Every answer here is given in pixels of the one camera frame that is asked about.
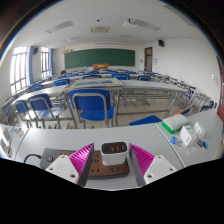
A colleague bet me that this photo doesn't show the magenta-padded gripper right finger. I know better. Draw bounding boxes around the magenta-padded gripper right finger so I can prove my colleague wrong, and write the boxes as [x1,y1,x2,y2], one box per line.
[128,143,178,187]

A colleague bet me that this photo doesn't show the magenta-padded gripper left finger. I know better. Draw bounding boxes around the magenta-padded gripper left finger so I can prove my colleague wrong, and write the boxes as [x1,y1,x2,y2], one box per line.
[44,143,96,187]

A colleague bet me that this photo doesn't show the small blue card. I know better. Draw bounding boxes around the small blue card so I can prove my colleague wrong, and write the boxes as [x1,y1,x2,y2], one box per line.
[169,135,184,149]

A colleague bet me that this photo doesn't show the white box with yellow mark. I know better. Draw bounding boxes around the white box with yellow mark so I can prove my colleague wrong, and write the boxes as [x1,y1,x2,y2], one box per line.
[179,124,198,148]

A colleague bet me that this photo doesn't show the green and white pack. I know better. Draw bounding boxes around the green and white pack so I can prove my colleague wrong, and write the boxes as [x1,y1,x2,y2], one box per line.
[161,114,190,135]

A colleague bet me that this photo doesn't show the small dark items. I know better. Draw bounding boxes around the small dark items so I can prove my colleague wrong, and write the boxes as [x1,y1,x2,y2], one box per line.
[196,139,210,150]

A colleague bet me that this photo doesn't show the blue classroom chairs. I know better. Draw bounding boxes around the blue classroom chairs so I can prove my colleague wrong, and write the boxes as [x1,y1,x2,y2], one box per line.
[0,68,218,130]

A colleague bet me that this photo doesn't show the grey classroom desks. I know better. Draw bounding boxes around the grey classroom desks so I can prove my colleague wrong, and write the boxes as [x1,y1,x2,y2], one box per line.
[1,69,214,129]

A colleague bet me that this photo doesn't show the framed picture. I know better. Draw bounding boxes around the framed picture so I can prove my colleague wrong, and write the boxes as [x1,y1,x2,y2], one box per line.
[68,77,125,90]

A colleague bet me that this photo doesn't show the red brown side door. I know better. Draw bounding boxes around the red brown side door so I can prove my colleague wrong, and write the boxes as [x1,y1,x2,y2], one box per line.
[215,56,224,125]

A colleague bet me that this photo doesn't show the narrow window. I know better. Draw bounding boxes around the narrow window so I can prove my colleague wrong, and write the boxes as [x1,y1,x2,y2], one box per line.
[39,46,51,79]

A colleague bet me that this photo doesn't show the orange lectern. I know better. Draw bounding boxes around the orange lectern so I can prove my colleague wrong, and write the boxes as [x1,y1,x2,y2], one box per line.
[92,63,110,70]

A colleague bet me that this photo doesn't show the large window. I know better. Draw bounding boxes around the large window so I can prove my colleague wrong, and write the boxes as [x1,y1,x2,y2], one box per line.
[9,45,28,96]

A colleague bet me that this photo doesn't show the dark red framed door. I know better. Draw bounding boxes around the dark red framed door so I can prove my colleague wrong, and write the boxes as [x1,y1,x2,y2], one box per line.
[144,46,154,73]

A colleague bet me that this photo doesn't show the green chalkboard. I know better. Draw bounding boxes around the green chalkboard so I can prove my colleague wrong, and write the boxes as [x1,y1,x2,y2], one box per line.
[64,48,136,70]

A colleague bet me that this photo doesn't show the ceiling light panels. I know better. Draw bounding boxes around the ceiling light panels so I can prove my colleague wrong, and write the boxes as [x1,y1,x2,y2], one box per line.
[44,18,161,44]

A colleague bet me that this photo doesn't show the ceiling air conditioner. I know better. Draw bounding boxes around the ceiling air conditioner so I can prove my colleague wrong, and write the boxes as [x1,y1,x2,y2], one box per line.
[89,25,110,34]

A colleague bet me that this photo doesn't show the ceiling projector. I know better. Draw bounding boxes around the ceiling projector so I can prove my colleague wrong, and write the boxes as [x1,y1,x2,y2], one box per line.
[122,19,136,28]

